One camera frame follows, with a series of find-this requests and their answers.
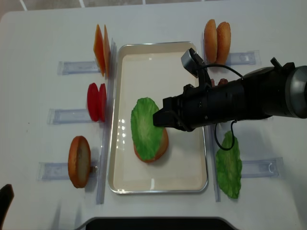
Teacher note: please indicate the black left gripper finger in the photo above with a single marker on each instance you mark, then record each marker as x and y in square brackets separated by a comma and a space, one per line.
[6, 197]

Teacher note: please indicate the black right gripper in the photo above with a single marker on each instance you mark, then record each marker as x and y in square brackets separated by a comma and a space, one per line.
[185, 112]

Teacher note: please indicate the green lettuce leaf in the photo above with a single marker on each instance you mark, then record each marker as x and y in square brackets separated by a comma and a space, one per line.
[229, 167]
[145, 135]

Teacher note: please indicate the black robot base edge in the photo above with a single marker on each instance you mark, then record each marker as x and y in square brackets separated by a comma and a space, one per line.
[159, 224]

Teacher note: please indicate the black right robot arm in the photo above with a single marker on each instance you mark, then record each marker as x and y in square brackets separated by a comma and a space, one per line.
[266, 92]

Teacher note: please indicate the red tomato slice inner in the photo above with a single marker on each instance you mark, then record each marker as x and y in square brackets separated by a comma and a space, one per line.
[102, 102]

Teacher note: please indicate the red tomato slice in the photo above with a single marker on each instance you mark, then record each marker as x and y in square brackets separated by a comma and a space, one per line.
[102, 102]
[92, 96]

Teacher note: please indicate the red tomato slice outer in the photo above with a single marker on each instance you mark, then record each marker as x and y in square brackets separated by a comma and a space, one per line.
[92, 96]

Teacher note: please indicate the brown meat patty front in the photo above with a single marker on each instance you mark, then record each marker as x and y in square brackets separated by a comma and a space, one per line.
[221, 82]

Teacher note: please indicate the orange cheese slice inner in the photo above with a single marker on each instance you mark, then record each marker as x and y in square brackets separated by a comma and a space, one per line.
[107, 51]

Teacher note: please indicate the orange cheese slice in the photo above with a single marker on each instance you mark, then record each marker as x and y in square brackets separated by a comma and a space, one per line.
[99, 50]
[107, 51]

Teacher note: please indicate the clear holder tomato row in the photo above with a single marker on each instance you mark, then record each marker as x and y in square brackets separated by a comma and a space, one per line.
[68, 116]

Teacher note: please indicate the orange cheese slice outer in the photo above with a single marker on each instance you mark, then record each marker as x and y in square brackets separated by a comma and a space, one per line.
[99, 50]

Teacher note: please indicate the clear holder cheese row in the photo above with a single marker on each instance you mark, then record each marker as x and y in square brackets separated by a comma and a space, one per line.
[80, 67]

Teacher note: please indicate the bottom bun slice on tray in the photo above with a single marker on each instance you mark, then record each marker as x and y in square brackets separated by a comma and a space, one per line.
[162, 149]

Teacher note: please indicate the clear holder bun row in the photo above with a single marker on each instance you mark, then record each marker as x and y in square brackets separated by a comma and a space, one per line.
[49, 171]

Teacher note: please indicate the white metal tray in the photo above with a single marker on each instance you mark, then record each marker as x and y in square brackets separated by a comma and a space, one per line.
[154, 71]

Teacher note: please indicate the bun slice left holder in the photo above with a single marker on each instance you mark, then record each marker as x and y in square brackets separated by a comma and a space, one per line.
[79, 162]

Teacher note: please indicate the clear holder right bottom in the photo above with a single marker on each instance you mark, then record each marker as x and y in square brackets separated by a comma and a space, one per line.
[272, 168]

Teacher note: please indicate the clear holder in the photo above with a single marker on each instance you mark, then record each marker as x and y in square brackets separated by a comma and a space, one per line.
[272, 168]
[244, 58]

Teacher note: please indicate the sesame bun top slice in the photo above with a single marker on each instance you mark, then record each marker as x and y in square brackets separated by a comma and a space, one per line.
[223, 42]

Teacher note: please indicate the clear holder right top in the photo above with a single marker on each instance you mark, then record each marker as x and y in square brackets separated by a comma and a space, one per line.
[244, 58]

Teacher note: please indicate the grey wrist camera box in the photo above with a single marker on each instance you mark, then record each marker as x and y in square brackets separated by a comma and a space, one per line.
[193, 63]

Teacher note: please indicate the clear acrylic rail left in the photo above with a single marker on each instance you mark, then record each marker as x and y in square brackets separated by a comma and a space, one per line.
[107, 127]

